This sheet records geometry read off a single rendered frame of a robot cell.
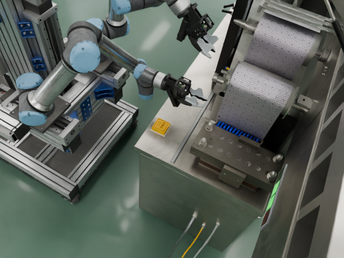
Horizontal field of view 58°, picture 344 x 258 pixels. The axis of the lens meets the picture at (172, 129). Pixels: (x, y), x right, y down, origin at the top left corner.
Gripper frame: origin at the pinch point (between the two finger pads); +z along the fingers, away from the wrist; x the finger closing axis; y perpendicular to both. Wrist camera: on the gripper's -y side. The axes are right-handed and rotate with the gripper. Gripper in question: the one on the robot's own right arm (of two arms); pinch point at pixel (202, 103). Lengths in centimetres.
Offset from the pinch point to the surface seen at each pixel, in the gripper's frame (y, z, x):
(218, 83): 7.3, 2.9, 8.2
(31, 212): -109, -82, -62
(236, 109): 5.6, 15.0, -0.2
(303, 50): 27.8, 29.2, 24.3
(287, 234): 34, 41, -55
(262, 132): -1.2, 29.8, -0.2
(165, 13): -109, -110, 189
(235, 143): -6.0, 21.1, -8.2
